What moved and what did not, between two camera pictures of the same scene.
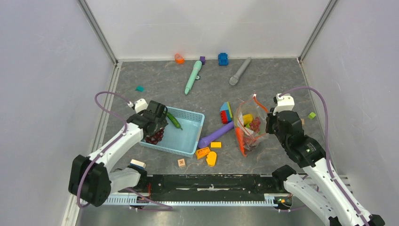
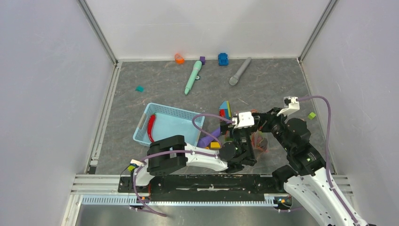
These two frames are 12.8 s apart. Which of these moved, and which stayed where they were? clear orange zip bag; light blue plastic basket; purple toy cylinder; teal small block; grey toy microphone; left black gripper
Moved: clear orange zip bag; left black gripper
Stayed: teal small block; grey toy microphone; purple toy cylinder; light blue plastic basket
